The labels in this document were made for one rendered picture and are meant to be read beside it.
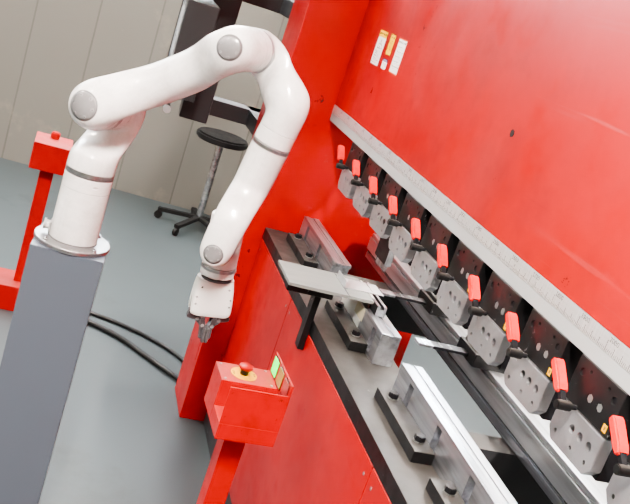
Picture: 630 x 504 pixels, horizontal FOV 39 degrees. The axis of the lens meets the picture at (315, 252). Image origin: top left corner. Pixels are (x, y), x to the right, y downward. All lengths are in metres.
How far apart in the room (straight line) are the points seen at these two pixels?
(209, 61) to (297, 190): 1.48
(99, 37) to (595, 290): 5.14
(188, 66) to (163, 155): 4.45
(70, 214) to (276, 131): 0.57
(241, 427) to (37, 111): 4.52
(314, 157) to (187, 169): 3.20
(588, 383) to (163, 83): 1.15
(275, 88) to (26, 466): 1.20
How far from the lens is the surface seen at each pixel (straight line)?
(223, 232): 2.02
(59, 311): 2.33
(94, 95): 2.16
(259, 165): 2.04
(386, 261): 2.62
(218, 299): 2.18
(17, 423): 2.48
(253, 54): 2.01
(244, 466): 3.08
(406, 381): 2.29
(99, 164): 2.23
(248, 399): 2.29
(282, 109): 2.01
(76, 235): 2.28
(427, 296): 2.77
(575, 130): 1.86
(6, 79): 6.56
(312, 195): 3.46
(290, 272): 2.61
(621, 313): 1.60
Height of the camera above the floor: 1.79
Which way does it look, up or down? 16 degrees down
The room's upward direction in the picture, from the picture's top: 19 degrees clockwise
